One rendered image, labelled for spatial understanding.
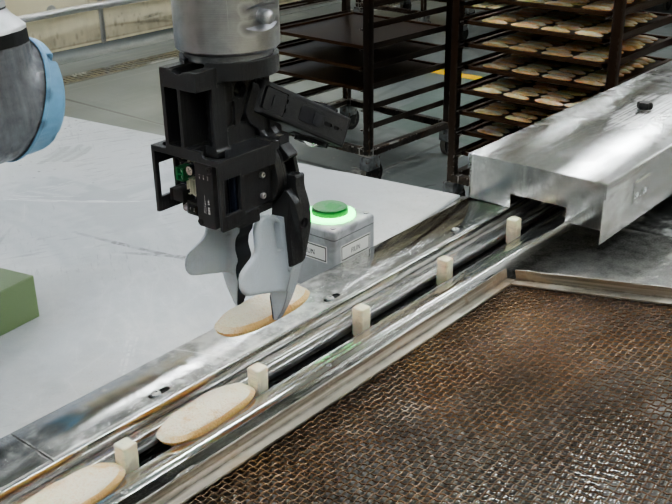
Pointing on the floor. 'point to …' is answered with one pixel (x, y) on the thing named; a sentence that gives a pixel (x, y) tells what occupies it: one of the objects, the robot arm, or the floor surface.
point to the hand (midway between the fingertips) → (263, 293)
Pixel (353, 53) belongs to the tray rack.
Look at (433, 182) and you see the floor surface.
